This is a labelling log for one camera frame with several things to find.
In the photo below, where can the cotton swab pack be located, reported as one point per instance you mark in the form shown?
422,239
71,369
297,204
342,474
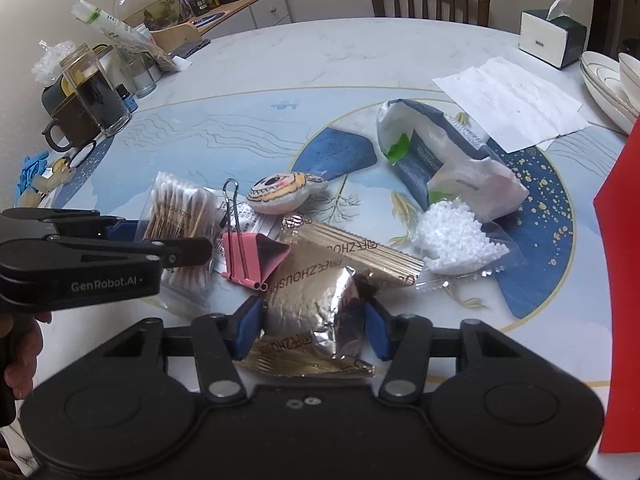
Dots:
172,205

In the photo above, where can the pink binder clip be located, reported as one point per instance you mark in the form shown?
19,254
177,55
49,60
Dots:
240,260

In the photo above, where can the white paper napkin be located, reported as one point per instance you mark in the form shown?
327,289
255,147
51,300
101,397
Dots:
510,100

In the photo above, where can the brown mug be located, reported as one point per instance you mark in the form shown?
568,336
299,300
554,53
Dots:
70,125

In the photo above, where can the small blue bottle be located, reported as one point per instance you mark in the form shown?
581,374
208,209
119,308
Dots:
129,102

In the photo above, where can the gold and silver snack packet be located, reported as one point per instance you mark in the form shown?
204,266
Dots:
300,305

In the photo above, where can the white side cabinet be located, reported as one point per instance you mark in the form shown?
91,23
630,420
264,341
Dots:
250,15

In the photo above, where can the person's left hand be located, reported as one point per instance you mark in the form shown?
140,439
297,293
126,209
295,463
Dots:
25,365

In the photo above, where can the blue and white tissue package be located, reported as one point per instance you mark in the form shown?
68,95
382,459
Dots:
425,160

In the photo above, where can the white patterned desktop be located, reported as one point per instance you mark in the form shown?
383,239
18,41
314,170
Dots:
300,75

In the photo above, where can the clear drinking glass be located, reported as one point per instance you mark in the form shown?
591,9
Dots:
142,82

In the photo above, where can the printed paper receipt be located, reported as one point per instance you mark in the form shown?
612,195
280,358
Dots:
246,214

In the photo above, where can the blue glove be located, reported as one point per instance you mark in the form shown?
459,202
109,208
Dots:
30,170

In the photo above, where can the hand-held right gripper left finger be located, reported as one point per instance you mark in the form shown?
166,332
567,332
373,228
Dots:
247,327

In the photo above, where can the bag of white foam beads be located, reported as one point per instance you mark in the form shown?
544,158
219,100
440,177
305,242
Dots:
450,240

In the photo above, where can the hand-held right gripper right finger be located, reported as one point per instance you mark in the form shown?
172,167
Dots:
377,332

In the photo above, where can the green and white tissue box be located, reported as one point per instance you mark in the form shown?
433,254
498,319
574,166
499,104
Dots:
540,40

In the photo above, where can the red and white cardboard box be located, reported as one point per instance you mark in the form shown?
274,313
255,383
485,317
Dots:
622,285

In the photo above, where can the stack of white plates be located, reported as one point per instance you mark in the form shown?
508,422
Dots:
600,72

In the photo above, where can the white bowl gold rim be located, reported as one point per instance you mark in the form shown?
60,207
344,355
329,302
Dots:
631,75

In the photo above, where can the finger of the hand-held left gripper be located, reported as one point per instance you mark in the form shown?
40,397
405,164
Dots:
122,230
187,252

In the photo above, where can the green and white plastic package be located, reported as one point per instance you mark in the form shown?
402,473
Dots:
120,30

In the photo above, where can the glass jar of dark tea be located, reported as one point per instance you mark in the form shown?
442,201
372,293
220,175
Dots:
97,100

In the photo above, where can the white plate gold rim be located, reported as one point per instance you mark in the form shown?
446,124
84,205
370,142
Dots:
607,107

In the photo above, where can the crumpled clear plastic bag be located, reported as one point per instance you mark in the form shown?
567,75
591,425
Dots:
50,60

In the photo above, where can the round striped plush toy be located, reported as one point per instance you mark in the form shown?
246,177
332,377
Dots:
280,192

